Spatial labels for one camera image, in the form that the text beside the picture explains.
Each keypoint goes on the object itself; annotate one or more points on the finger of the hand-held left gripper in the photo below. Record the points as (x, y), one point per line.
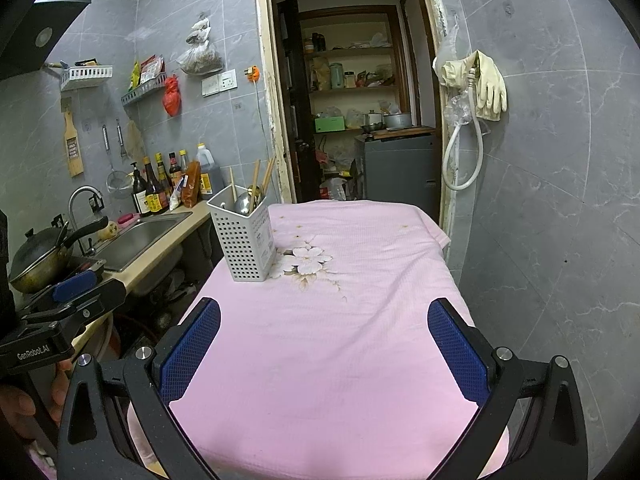
(95, 302)
(75, 284)

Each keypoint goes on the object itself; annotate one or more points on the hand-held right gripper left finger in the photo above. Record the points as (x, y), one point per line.
(192, 350)

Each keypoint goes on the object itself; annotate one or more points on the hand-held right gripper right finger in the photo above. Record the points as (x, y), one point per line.
(457, 355)

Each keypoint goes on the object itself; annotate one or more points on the white perforated utensil basket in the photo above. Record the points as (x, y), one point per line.
(245, 245)

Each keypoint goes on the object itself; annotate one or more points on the large silver spoon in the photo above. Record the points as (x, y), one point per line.
(244, 202)

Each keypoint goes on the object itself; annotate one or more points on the gold spoon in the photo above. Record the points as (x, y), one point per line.
(255, 192)

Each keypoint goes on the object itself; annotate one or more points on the wooden chopstick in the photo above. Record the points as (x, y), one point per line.
(256, 175)
(233, 182)
(269, 175)

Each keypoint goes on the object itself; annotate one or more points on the person's left hand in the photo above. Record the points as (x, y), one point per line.
(15, 412)

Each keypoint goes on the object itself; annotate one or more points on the black wok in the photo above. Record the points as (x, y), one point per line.
(40, 260)

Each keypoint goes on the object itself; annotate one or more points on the wooden countertop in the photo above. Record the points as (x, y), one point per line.
(150, 257)

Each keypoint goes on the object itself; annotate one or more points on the steel sink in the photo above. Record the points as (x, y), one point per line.
(140, 240)

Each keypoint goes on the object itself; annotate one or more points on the chrome faucet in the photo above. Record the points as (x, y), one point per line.
(75, 200)

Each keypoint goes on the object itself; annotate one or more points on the pink sponge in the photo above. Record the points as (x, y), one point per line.
(127, 218)

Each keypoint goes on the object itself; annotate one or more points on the dark pump sauce bottle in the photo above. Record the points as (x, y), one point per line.
(139, 195)

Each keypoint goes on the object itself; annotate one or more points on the metal mesh strainer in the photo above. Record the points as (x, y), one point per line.
(117, 182)

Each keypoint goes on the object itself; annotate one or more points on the dark soy sauce bottle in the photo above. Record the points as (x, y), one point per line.
(152, 192)
(164, 185)

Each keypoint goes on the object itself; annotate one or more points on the pink floral tablecloth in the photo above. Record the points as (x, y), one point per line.
(320, 340)

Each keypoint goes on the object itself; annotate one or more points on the wooden grater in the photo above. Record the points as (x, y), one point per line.
(74, 145)

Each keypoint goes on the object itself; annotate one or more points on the metal slotted spatula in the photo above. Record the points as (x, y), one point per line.
(121, 145)

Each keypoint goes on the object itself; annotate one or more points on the small dark sauce bottle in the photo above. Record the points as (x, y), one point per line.
(175, 170)

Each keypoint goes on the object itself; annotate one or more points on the orange sauce packet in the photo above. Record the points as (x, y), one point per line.
(191, 185)

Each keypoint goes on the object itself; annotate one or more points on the large cooking oil bottle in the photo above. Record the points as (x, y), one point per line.
(210, 172)

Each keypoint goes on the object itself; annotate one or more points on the grey cabinet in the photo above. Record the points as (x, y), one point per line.
(400, 167)

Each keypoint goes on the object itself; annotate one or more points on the red plastic bag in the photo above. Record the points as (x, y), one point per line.
(171, 97)

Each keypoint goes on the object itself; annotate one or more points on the clear plastic bag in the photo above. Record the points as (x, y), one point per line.
(457, 110)

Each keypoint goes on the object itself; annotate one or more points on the small metal pot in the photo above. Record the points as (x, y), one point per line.
(372, 121)

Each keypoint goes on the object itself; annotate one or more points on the hanging bag of dried goods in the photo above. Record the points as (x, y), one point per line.
(200, 57)

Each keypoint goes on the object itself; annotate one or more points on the green box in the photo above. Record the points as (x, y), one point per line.
(330, 124)

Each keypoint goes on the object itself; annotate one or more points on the yellow rubber gloves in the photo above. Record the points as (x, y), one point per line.
(487, 87)

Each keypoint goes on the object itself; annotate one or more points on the black range hood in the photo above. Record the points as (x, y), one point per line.
(35, 15)

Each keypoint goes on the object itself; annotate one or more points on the orange plug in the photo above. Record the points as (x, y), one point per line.
(252, 74)

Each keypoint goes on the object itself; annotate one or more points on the green jar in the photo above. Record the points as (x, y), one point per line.
(336, 76)

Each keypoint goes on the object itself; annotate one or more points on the wooden shelf unit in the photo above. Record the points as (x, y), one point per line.
(350, 70)

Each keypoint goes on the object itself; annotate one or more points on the metal wall shelf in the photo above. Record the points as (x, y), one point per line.
(142, 91)

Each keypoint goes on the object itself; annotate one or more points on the white wall basket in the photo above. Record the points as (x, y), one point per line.
(85, 77)

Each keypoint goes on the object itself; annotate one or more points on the white wall socket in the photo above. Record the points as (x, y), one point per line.
(220, 83)

